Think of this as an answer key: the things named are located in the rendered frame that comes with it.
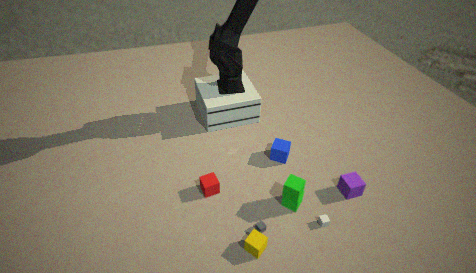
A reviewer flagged blue block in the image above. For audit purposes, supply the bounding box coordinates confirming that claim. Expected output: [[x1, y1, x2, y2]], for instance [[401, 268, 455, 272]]
[[270, 138, 291, 164]]

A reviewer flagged green block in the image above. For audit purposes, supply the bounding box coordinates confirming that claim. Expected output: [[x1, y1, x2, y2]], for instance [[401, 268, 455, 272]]
[[281, 190, 304, 213], [282, 174, 306, 203]]

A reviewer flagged red block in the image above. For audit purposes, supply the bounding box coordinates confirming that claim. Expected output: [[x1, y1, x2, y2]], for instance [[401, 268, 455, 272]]
[[200, 172, 220, 198]]

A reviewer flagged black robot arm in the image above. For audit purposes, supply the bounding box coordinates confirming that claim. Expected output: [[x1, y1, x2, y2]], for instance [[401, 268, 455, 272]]
[[208, 0, 258, 95]]

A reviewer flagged purple block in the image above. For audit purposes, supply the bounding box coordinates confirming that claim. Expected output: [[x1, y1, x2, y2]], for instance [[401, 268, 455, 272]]
[[337, 171, 367, 200]]

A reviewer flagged yellow cube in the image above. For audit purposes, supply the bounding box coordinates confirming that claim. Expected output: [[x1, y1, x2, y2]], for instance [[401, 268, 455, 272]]
[[244, 229, 268, 259]]

